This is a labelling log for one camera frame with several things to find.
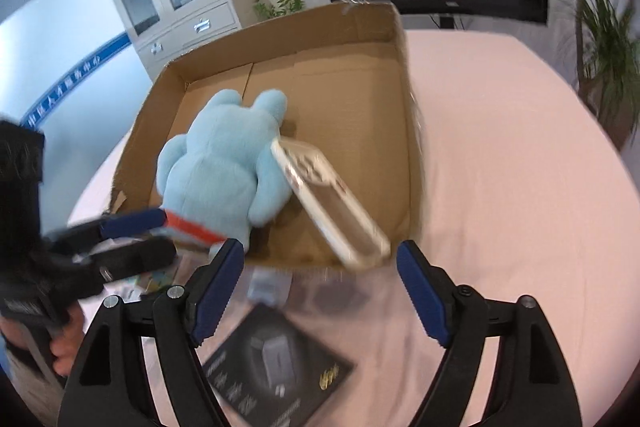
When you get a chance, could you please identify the pink tablecloth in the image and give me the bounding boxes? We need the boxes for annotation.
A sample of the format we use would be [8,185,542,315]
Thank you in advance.
[67,27,623,427]

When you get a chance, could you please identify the light blue plush toy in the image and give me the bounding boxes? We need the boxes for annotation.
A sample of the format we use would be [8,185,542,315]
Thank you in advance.
[156,89,293,260]

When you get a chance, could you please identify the white handheld game console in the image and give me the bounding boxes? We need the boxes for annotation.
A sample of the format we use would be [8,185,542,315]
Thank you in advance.
[270,138,392,269]

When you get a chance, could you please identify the black printed booklet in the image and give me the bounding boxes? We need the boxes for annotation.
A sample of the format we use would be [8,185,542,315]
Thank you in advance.
[201,304,356,427]

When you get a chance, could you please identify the clear plastic packet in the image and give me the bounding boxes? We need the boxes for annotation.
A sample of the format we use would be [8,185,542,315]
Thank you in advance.
[247,269,296,308]

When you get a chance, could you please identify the colourful small card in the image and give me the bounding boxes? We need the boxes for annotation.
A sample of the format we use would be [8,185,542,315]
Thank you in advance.
[125,269,176,300]

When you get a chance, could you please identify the blue wall sign strip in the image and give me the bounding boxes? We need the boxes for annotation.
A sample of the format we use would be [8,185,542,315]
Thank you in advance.
[20,29,133,128]

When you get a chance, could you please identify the brown cardboard box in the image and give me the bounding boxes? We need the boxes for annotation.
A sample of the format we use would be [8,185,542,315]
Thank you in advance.
[102,0,426,280]

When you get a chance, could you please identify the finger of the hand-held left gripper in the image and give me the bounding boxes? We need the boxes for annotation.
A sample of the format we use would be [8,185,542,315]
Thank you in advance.
[42,208,168,258]
[75,237,178,283]

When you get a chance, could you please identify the tall spiky-leaf potted plant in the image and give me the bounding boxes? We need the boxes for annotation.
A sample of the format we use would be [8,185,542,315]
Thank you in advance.
[537,0,640,148]

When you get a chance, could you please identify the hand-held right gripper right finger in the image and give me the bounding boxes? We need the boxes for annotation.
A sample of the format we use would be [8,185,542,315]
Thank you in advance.
[396,239,583,427]

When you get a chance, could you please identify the person's left hand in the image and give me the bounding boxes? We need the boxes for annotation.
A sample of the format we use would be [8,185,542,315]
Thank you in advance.
[50,302,86,377]

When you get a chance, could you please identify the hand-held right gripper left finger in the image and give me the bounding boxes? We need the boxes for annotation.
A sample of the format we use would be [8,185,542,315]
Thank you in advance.
[57,238,246,427]

